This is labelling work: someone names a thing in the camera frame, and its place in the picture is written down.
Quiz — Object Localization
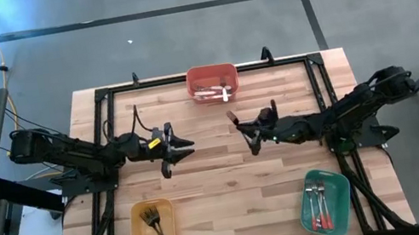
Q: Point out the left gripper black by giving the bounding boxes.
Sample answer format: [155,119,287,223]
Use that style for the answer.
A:
[120,118,201,186]

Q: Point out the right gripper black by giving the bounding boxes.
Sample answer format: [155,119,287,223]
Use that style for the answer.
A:
[226,97,307,161]

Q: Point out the white-handled fork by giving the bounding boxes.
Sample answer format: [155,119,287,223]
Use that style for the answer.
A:
[194,90,228,103]
[192,85,224,99]
[217,76,231,104]

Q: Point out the all-metal silver fork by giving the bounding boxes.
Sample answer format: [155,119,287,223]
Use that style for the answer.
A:
[142,203,174,235]
[138,206,170,235]
[142,211,169,235]

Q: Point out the orange-handled fork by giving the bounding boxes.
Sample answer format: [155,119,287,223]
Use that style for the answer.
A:
[310,178,329,232]
[304,180,322,232]

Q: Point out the silver red-handled forks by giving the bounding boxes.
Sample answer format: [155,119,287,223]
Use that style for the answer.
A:
[316,179,336,232]

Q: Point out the orange plastic bin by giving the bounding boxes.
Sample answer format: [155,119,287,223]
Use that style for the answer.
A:
[183,60,244,109]

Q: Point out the teal plastic bin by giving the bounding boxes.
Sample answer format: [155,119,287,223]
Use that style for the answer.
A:
[291,163,360,235]

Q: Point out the white sheet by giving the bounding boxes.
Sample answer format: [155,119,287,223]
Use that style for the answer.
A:
[9,186,70,235]

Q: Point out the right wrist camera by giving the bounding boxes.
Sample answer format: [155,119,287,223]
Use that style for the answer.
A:
[255,99,281,126]

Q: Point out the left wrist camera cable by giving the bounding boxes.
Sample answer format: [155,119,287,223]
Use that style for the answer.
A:
[129,100,158,136]

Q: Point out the black aluminium table frame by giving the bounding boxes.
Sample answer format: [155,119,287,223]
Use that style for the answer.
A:
[27,37,419,235]

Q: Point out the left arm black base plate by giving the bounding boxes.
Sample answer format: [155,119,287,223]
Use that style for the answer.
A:
[56,167,120,201]

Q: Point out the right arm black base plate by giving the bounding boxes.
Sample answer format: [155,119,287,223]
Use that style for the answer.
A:
[326,118,404,157]

